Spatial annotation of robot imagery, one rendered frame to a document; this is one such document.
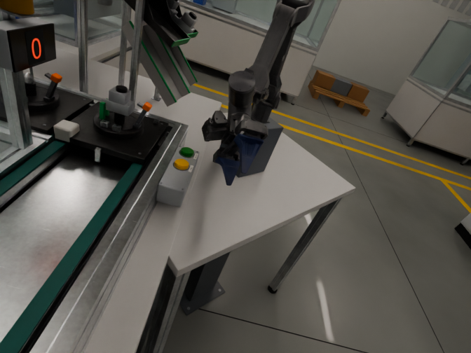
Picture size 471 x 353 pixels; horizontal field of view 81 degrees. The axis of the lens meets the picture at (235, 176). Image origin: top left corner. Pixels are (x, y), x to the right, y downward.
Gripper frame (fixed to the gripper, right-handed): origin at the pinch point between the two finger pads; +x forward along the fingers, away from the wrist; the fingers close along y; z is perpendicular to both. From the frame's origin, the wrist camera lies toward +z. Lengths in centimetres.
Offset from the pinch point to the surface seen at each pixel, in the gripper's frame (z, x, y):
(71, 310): 25.7, 29.9, 0.2
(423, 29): -662, -680, -277
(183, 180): 8.2, -0.4, -16.8
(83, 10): 44, -49, -20
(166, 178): 12.8, -0.2, -17.1
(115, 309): 19.2, 30.6, -10.4
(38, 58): 42.5, -14.6, -2.2
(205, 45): -46, -327, -275
